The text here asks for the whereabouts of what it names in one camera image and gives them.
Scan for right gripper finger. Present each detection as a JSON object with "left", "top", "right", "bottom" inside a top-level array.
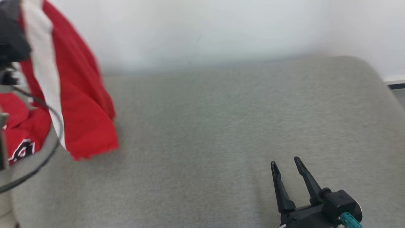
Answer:
[
  {"left": 271, "top": 161, "right": 296, "bottom": 213},
  {"left": 294, "top": 157, "right": 323, "bottom": 205}
]

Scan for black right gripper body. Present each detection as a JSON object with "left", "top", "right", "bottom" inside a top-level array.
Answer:
[{"left": 280, "top": 204, "right": 344, "bottom": 228}]

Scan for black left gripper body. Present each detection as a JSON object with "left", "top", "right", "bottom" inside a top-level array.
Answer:
[{"left": 0, "top": 0, "right": 32, "bottom": 65}]

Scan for red jersey white sleeves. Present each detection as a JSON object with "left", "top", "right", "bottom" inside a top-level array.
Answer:
[{"left": 0, "top": 92, "right": 52, "bottom": 165}]

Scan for red shorts white stripe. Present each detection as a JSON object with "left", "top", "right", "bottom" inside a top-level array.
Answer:
[{"left": 17, "top": 0, "right": 119, "bottom": 161}]

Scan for white black baseboard strip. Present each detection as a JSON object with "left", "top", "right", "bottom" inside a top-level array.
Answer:
[{"left": 384, "top": 76, "right": 405, "bottom": 90}]

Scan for teal cable connector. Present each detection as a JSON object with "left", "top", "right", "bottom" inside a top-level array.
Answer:
[{"left": 340, "top": 212, "right": 363, "bottom": 228}]

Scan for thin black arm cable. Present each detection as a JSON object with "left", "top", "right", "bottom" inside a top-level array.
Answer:
[{"left": 0, "top": 87, "right": 62, "bottom": 193}]

